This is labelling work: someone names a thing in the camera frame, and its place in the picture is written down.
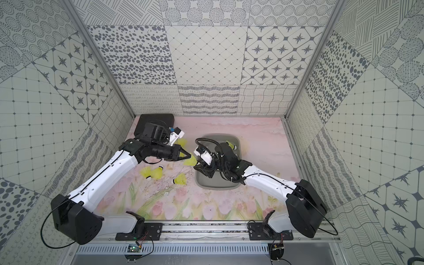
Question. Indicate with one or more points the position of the black plastic tool case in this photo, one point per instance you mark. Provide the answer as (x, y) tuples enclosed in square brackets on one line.
[(164, 120)]

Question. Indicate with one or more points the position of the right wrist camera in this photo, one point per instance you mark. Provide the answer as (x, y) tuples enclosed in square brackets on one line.
[(203, 155)]

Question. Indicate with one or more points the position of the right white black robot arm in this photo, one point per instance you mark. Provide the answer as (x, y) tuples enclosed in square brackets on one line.
[(305, 209)]

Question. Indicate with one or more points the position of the small green circuit board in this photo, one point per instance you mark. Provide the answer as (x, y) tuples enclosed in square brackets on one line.
[(133, 249)]

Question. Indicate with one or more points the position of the grey plastic storage box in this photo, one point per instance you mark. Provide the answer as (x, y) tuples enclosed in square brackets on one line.
[(217, 183)]

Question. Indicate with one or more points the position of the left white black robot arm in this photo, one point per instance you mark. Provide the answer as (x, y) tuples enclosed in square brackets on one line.
[(73, 215)]

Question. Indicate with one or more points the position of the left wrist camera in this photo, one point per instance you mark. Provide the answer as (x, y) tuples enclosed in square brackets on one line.
[(162, 135)]

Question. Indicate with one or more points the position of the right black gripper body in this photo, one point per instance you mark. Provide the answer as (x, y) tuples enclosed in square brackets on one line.
[(221, 167)]

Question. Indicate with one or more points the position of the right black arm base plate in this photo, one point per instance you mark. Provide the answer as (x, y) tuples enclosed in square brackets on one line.
[(275, 226)]

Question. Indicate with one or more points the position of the aluminium mounting rail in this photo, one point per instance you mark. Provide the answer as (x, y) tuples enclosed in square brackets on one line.
[(198, 230)]

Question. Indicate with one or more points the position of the white perforated cable duct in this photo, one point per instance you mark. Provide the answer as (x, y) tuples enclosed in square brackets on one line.
[(177, 249)]

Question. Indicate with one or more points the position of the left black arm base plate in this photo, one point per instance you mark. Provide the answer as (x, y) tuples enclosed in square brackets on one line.
[(141, 230)]

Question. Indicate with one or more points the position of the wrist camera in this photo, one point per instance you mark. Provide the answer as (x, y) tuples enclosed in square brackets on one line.
[(203, 155), (162, 135)]

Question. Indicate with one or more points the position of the yellow shuttlecock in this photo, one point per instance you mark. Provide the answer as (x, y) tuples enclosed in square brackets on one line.
[(181, 179), (231, 145), (192, 161), (157, 173), (182, 142), (146, 172)]

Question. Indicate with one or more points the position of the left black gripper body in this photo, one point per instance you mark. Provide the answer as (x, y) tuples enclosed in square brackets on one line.
[(177, 154)]

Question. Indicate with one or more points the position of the pink floral table mat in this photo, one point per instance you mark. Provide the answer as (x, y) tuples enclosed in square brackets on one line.
[(263, 142)]

